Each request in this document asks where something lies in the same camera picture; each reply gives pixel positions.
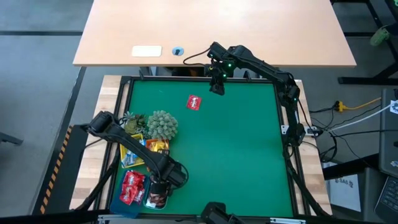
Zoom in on white rectangular desk plate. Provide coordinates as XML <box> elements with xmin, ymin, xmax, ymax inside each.
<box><xmin>131</xmin><ymin>45</ymin><xmax>163</xmax><ymax>58</ymax></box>

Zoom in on silver metal bracket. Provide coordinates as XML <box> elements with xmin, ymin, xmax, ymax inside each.
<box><xmin>269</xmin><ymin>217</ymin><xmax>307</xmax><ymax>224</ymax></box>
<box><xmin>98</xmin><ymin>213</ymin><xmax>134</xmax><ymax>223</ymax></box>

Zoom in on blue plastic tray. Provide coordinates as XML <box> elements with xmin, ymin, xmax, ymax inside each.
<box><xmin>110</xmin><ymin>169</ymin><xmax>147</xmax><ymax>216</ymax></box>

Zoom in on grey chair foot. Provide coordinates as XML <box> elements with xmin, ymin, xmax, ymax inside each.
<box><xmin>0</xmin><ymin>132</ymin><xmax>24</xmax><ymax>146</ymax></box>

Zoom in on light green object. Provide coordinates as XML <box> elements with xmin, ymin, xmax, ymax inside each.
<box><xmin>369</xmin><ymin>26</ymin><xmax>391</xmax><ymax>47</ymax></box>

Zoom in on yellow extension cord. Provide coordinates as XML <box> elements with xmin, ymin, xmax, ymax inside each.
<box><xmin>334</xmin><ymin>96</ymin><xmax>382</xmax><ymax>113</ymax></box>

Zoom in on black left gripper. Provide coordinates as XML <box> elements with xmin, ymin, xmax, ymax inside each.
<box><xmin>150</xmin><ymin>155</ymin><xmax>189</xmax><ymax>197</ymax></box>

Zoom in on black keyboard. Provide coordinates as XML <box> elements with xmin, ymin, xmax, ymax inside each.
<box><xmin>374</xmin><ymin>175</ymin><xmax>398</xmax><ymax>223</ymax></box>

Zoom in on black hazard striped floor mat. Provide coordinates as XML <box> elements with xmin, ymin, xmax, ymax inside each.
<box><xmin>30</xmin><ymin>124</ymin><xmax>90</xmax><ymax>215</ymax></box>

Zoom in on black side desk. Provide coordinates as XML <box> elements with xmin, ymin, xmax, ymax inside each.
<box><xmin>323</xmin><ymin>154</ymin><xmax>382</xmax><ymax>181</ymax></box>

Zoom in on brown Snickers bar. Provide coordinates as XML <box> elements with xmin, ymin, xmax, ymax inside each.
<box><xmin>154</xmin><ymin>192</ymin><xmax>169</xmax><ymax>207</ymax></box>

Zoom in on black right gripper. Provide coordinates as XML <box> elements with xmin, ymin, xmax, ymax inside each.
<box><xmin>203</xmin><ymin>42</ymin><xmax>238</xmax><ymax>96</ymax></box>

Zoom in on white labelled box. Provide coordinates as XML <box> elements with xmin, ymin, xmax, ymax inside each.
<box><xmin>328</xmin><ymin>173</ymin><xmax>363</xmax><ymax>213</ymax></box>

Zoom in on light brown wooden desk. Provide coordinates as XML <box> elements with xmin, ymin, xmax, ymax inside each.
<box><xmin>72</xmin><ymin>0</ymin><xmax>358</xmax><ymax>68</ymax></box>

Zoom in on clear teal plastic tray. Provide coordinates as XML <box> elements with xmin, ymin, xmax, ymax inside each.
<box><xmin>142</xmin><ymin>182</ymin><xmax>171</xmax><ymax>210</ymax></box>

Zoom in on white cable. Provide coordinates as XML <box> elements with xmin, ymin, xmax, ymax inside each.
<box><xmin>328</xmin><ymin>102</ymin><xmax>394</xmax><ymax>131</ymax></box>

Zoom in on black desk leg frame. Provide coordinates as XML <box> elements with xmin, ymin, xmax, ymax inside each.
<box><xmin>331</xmin><ymin>0</ymin><xmax>398</xmax><ymax>85</ymax></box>

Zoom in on dark grey cabinet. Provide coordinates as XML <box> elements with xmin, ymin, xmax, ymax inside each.
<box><xmin>378</xmin><ymin>88</ymin><xmax>398</xmax><ymax>178</ymax></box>

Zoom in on yellow Sour Patch candy packet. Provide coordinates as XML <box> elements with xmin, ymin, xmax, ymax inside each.
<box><xmin>151</xmin><ymin>141</ymin><xmax>169</xmax><ymax>153</ymax></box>

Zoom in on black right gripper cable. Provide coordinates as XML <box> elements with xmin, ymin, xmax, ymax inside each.
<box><xmin>182</xmin><ymin>46</ymin><xmax>212</xmax><ymax>67</ymax></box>

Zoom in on pale green succulent in pot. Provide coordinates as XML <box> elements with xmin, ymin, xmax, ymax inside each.
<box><xmin>146</xmin><ymin>110</ymin><xmax>179</xmax><ymax>141</ymax></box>

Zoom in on yellow plastic basket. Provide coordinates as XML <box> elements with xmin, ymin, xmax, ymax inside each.
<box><xmin>119</xmin><ymin>133</ymin><xmax>147</xmax><ymax>169</ymax></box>

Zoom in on black frame strut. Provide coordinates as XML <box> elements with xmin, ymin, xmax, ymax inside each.
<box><xmin>74</xmin><ymin>155</ymin><xmax>121</xmax><ymax>212</ymax></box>
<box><xmin>287</xmin><ymin>161</ymin><xmax>330</xmax><ymax>217</ymax></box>

